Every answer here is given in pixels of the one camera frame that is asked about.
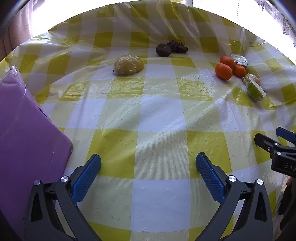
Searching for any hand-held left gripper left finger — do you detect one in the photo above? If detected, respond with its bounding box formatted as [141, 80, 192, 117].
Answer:
[24, 153, 102, 241]

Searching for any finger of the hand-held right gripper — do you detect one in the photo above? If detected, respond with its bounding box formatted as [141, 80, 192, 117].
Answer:
[254, 133, 282, 160]
[276, 126, 296, 147]

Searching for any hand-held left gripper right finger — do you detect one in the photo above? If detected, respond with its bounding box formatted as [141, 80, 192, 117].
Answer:
[195, 152, 274, 241]

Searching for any plastic-wrapped pale melon half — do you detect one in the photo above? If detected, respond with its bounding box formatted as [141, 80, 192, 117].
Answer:
[113, 54, 144, 76]

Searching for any person's right hand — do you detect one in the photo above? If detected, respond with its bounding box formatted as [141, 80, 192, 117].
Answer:
[278, 176, 296, 232]

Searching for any plastic-wrapped green mango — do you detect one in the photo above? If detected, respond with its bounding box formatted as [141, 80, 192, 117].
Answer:
[246, 80, 267, 102]

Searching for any plastic-wrapped yellow-red fruit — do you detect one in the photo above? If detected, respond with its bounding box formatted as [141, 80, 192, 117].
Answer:
[242, 73, 261, 87]

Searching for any purple box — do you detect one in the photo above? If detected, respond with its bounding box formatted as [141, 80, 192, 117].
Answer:
[0, 65, 73, 234]

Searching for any small orange tangerine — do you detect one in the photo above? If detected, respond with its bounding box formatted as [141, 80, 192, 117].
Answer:
[233, 65, 246, 78]

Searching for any yellow checked tablecloth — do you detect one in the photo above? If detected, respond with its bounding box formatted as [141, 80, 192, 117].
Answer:
[0, 2, 296, 241]

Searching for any small foil-wrapped item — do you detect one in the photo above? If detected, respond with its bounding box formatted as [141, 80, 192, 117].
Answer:
[230, 54, 248, 67]

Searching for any floral lace curtain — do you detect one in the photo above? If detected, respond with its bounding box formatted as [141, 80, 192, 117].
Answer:
[254, 0, 296, 49]

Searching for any pink curtain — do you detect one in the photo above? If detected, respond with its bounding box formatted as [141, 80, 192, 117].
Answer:
[0, 5, 33, 61]

